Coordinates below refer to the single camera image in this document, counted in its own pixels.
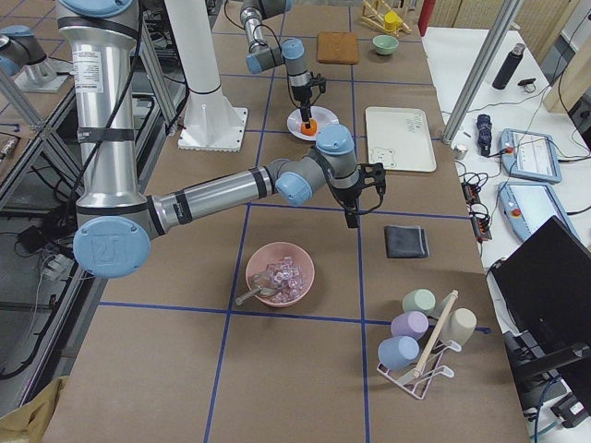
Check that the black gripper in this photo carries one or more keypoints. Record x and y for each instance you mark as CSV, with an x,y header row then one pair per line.
x,y
347,197
301,95

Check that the orange fruit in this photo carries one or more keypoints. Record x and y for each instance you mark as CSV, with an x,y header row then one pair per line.
x,y
309,128

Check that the white plate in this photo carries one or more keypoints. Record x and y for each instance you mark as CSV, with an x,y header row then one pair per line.
x,y
322,116

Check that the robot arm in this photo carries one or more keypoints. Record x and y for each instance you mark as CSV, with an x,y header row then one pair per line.
x,y
272,46
115,221

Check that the wooden tray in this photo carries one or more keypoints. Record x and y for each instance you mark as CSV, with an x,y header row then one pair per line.
x,y
337,48

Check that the cream bear tray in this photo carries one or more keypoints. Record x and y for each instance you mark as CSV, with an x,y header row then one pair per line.
x,y
399,138

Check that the folded grey cloth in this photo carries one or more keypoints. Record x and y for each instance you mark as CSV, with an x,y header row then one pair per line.
x,y
406,241

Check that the pink bowl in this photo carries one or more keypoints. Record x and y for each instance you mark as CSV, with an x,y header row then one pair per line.
x,y
289,269

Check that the green bowl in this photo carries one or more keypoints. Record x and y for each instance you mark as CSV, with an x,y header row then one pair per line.
x,y
385,45

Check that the green cup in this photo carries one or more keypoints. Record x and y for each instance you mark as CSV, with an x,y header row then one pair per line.
x,y
421,300

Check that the wooden mug rack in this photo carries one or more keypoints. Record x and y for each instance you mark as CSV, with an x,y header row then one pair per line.
x,y
372,13

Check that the small metal cup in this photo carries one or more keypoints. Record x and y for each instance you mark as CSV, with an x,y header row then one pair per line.
x,y
459,151

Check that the yellow mug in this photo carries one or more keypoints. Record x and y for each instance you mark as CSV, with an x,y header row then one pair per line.
x,y
392,22

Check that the purple cup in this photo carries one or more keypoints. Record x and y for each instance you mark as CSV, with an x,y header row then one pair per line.
x,y
413,324

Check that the metal scoop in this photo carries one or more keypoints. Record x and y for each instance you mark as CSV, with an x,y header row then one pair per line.
x,y
260,284

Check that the blue cup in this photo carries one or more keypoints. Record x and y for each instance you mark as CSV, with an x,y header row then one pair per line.
x,y
398,352

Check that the beige cup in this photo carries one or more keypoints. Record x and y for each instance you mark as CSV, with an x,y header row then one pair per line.
x,y
461,326

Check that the red cylinder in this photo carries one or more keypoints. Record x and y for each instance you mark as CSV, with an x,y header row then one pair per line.
x,y
425,16

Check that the folded dark umbrella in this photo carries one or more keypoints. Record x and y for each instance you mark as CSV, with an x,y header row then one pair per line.
x,y
484,134

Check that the white cup rack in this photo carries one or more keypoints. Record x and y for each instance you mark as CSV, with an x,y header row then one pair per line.
x,y
416,378

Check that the near teach pendant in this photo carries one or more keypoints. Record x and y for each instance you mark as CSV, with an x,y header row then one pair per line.
x,y
527,206

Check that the teach pendant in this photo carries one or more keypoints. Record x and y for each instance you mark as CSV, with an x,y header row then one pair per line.
x,y
530,155
527,206

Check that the far teach pendant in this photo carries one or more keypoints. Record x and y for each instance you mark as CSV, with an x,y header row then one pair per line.
x,y
530,155

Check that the black laptop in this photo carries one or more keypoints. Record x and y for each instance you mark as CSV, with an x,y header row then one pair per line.
x,y
546,286

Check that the black water bottle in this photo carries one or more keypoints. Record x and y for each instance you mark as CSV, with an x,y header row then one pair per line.
x,y
509,66

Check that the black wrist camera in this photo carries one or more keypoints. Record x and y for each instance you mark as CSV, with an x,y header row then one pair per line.
x,y
317,81

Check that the aluminium frame post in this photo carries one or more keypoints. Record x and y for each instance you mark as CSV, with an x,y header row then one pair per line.
x,y
489,48

